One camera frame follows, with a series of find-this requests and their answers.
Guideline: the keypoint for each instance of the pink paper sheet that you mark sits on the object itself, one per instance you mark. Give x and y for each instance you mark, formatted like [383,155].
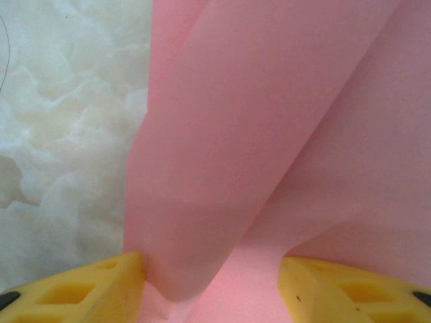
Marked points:
[235,134]

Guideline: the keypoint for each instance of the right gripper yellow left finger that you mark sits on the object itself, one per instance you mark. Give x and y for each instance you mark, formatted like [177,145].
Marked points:
[84,299]

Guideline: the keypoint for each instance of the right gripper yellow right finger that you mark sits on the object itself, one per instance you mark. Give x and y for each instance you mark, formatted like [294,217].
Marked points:
[336,296]

